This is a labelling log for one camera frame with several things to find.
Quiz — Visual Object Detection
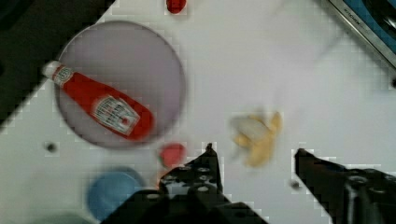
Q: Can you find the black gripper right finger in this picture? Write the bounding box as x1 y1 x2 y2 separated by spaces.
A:
294 148 396 224

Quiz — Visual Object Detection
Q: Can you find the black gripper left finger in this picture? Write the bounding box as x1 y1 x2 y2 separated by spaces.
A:
159 143 223 198

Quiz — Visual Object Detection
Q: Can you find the peeled yellow toy banana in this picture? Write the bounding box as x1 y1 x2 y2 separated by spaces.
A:
231 112 283 167

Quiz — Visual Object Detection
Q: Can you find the red toy strawberry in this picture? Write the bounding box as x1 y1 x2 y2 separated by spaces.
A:
159 143 186 168

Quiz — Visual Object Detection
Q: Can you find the blue cup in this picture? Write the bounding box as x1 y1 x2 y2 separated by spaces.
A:
86 167 146 221

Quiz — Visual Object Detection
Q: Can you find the red ketchup bottle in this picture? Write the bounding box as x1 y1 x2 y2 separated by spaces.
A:
42 61 155 141

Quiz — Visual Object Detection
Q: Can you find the round grey plate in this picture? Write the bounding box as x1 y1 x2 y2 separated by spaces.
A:
54 21 187 148

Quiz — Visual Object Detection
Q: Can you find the small red toy fruit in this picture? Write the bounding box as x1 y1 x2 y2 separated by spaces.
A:
165 0 187 14

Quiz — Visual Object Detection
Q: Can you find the silver toaster oven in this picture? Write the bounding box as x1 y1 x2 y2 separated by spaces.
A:
321 0 396 68

